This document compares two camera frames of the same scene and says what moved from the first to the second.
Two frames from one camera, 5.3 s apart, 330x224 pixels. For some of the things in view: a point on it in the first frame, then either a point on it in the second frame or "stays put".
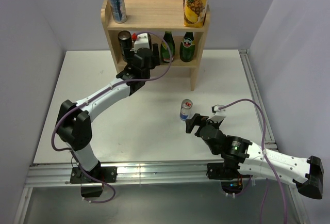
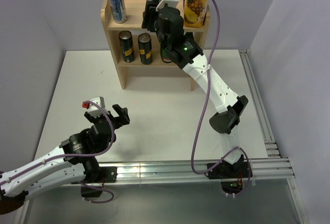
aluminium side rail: x=270 y=142 stays put
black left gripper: x=155 y=61 to x=122 y=119
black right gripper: x=198 y=120 to x=149 y=15
